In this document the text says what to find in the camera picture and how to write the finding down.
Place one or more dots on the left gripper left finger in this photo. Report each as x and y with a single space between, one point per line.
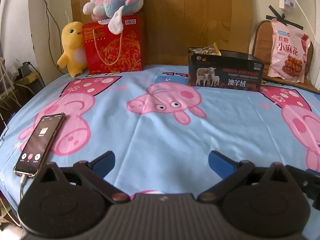
81 183

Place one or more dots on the yellow duck plush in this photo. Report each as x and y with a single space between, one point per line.
73 57

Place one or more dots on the Peppa Pig bed sheet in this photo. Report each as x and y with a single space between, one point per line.
162 130

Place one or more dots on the pink snack bag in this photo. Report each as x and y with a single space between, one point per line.
289 52

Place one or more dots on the red gift bag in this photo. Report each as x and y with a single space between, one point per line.
109 53

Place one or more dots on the pastel unicorn plush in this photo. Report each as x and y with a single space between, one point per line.
112 10

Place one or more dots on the wooden headboard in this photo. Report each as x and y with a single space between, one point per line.
173 26

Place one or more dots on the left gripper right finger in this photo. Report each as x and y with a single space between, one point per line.
244 182

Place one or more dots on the black printed storage box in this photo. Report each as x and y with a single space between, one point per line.
230 70

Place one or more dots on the smartphone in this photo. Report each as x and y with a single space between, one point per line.
38 145

